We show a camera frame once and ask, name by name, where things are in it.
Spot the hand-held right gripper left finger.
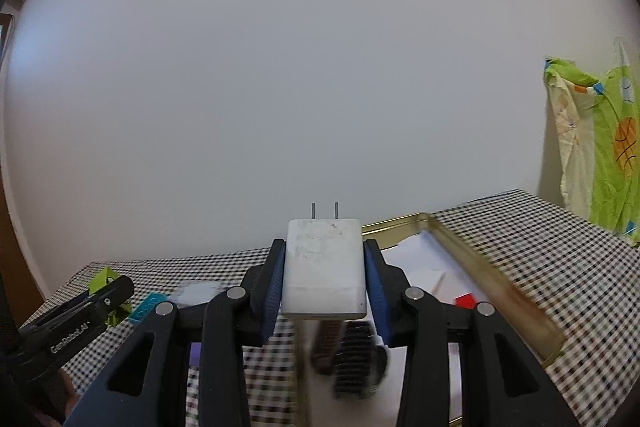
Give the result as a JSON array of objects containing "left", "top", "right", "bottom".
[{"left": 62, "top": 238, "right": 287, "bottom": 427}]

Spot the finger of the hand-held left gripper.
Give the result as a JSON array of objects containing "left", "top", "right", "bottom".
[{"left": 75, "top": 276, "right": 136, "bottom": 323}]

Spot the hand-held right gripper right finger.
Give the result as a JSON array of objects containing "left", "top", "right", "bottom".
[{"left": 362, "top": 239, "right": 581, "bottom": 427}]

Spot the green building block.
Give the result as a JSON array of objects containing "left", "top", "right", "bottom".
[{"left": 89, "top": 267, "right": 133, "bottom": 325}]

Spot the white charger plug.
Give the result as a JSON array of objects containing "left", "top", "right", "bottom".
[{"left": 280, "top": 202, "right": 370, "bottom": 322}]

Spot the clear plastic box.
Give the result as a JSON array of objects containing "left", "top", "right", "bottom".
[{"left": 170, "top": 282, "right": 226, "bottom": 308}]

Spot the gold patterned tin box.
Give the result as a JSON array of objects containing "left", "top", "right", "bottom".
[{"left": 295, "top": 212, "right": 567, "bottom": 427}]

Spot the person's left hand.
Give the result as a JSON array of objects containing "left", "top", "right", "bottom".
[{"left": 47, "top": 367, "right": 83, "bottom": 425}]

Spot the blue building block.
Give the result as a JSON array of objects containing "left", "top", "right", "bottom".
[{"left": 131, "top": 293, "right": 168, "bottom": 325}]

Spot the black comb attachment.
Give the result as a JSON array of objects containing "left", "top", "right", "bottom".
[{"left": 332, "top": 322, "right": 388, "bottom": 400}]

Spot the wooden door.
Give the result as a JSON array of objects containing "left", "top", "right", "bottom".
[{"left": 0, "top": 177, "right": 46, "bottom": 333}]

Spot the checkered tablecloth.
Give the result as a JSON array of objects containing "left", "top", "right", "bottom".
[{"left": 17, "top": 189, "right": 640, "bottom": 427}]

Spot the green printed cloth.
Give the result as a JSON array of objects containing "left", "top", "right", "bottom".
[{"left": 544, "top": 39, "right": 640, "bottom": 248}]

